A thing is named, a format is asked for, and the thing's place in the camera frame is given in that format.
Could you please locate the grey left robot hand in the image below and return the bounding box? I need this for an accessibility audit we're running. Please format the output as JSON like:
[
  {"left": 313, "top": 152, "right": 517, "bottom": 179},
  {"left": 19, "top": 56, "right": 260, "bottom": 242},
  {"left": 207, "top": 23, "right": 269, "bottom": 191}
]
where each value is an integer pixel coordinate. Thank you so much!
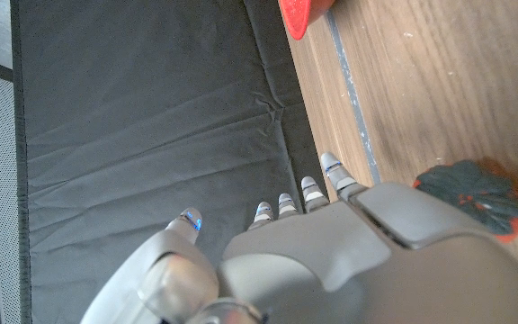
[{"left": 78, "top": 151, "right": 518, "bottom": 324}]

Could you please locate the red bowl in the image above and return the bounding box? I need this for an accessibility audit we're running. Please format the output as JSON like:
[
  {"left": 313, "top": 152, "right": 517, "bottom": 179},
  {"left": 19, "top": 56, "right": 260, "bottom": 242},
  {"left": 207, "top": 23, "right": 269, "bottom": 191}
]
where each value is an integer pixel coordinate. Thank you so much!
[{"left": 278, "top": 0, "right": 337, "bottom": 41}]

